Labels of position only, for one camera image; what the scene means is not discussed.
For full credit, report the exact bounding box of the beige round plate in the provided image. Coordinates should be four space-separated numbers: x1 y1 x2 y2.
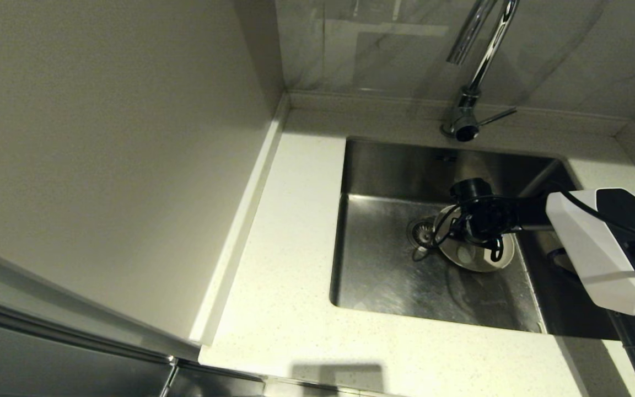
434 205 516 272

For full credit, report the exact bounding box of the chrome kitchen faucet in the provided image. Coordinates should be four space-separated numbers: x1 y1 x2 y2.
440 0 520 143

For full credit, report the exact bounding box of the stainless steel sink basin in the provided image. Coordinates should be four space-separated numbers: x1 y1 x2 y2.
329 137 621 340

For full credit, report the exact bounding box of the round metal drain strainer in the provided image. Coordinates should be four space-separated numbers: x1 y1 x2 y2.
406 216 439 253

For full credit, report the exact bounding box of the grey under-counter cabinet front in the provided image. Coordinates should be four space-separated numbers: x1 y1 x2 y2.
163 361 266 397

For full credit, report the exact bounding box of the beige tall cabinet side panel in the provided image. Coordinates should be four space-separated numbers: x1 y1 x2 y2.
0 0 290 362

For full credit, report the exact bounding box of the grey tall cabinet door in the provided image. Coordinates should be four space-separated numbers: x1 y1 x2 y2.
0 292 177 397

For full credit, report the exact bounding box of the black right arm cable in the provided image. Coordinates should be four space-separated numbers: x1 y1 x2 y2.
414 190 635 262

